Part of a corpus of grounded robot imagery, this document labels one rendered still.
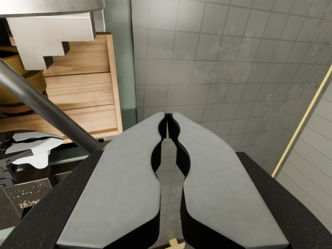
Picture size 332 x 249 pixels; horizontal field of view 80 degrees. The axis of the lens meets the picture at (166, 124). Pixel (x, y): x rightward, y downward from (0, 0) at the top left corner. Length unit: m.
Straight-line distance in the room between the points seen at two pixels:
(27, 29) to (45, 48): 0.03
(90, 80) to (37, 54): 0.26
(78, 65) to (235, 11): 1.42
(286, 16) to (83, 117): 1.86
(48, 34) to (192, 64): 1.43
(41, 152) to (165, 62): 1.29
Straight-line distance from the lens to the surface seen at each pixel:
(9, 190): 0.65
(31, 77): 0.37
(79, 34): 0.34
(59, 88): 0.61
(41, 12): 0.24
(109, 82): 0.60
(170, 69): 1.63
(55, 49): 0.35
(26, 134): 0.48
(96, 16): 0.59
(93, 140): 0.16
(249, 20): 1.89
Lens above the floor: 1.45
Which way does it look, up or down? 52 degrees down
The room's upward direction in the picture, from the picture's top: 148 degrees clockwise
